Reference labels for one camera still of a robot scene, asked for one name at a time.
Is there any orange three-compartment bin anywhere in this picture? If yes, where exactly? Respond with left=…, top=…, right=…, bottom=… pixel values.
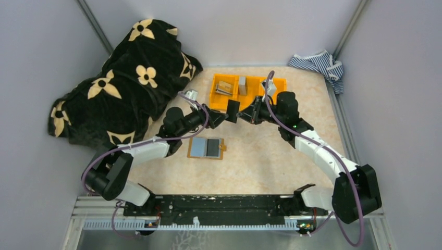
left=209, top=73, right=266, bottom=111

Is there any grey box in bin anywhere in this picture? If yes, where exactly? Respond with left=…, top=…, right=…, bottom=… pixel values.
left=238, top=76, right=247, bottom=96

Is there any dark card in holder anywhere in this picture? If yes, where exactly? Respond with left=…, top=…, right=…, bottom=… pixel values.
left=205, top=139, right=220, bottom=158

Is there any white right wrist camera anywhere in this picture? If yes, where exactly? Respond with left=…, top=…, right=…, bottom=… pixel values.
left=262, top=80, right=277, bottom=97

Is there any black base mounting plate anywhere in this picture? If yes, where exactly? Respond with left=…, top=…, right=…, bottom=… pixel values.
left=124, top=195, right=328, bottom=226

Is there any blue striped cloth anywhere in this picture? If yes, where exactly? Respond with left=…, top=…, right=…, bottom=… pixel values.
left=288, top=50, right=344, bottom=95

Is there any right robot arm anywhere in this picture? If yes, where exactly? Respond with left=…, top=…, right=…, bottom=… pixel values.
left=236, top=91, right=382, bottom=224

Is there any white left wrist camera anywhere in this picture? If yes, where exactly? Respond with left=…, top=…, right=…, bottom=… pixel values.
left=184, top=90, right=198, bottom=104

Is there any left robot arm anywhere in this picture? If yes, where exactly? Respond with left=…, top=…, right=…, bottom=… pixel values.
left=81, top=105, right=229, bottom=207

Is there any tan leather card holder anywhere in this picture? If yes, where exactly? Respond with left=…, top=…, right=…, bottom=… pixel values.
left=187, top=137, right=227, bottom=160

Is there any black floral blanket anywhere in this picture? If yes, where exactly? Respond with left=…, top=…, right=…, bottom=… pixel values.
left=47, top=19, right=203, bottom=149

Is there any black credit card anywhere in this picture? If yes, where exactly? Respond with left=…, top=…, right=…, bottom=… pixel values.
left=226, top=99, right=240, bottom=123

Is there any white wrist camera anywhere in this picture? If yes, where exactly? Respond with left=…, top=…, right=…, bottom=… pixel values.
left=262, top=80, right=277, bottom=97
left=184, top=90, right=198, bottom=104

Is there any aluminium frame rail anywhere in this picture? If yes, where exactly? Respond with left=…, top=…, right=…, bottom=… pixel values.
left=70, top=195, right=384, bottom=232

